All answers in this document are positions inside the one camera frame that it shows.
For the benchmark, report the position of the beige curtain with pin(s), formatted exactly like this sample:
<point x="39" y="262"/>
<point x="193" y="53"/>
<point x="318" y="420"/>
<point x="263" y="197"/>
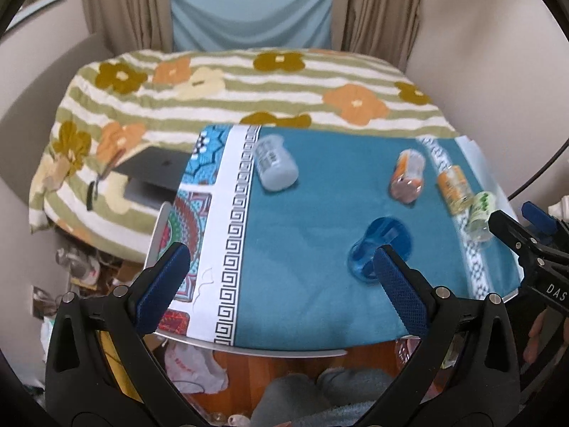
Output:
<point x="385" y="29"/>
<point x="129" y="25"/>

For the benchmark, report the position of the right beige curtain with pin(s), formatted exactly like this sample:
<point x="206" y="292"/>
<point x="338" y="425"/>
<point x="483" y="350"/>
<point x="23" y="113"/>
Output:
<point x="385" y="29"/>

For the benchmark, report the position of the teal patterned tablecloth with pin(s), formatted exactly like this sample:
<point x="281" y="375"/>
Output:
<point x="269" y="271"/>

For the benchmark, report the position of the yellow orange label cup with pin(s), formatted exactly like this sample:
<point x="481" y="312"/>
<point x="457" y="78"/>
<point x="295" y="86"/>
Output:
<point x="455" y="189"/>

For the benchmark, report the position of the left beige curtain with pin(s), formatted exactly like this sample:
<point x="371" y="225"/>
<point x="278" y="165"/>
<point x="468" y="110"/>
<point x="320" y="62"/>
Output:
<point x="129" y="25"/>

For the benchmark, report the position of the white plastic bag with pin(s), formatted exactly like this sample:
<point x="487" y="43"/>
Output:
<point x="194" y="370"/>

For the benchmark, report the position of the grey laptop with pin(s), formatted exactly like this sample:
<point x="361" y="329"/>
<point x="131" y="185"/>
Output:
<point x="153" y="175"/>

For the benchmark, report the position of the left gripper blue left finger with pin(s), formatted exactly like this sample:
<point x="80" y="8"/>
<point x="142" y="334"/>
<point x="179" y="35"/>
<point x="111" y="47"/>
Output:
<point x="156" y="287"/>

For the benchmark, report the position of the orange label clear cup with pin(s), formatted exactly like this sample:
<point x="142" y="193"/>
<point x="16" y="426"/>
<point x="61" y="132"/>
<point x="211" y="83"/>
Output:
<point x="408" y="176"/>

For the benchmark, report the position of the white frosted plastic cup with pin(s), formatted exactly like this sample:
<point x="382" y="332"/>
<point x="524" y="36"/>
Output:
<point x="275" y="166"/>

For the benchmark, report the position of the grey trousers leg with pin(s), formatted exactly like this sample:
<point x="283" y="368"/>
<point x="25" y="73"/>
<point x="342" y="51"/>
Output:
<point x="337" y="397"/>

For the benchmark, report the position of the person right hand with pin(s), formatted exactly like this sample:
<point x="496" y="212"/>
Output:
<point x="531" y="351"/>

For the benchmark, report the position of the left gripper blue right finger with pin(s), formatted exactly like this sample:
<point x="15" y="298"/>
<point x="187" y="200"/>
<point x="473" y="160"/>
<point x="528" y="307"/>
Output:
<point x="406" y="289"/>

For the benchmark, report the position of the green label clear cup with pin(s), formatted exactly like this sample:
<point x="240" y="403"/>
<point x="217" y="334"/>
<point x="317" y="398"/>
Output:
<point x="484" y="204"/>

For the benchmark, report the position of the floral striped bed quilt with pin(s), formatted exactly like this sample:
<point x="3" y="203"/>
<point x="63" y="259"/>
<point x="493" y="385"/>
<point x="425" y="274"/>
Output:
<point x="118" y="107"/>

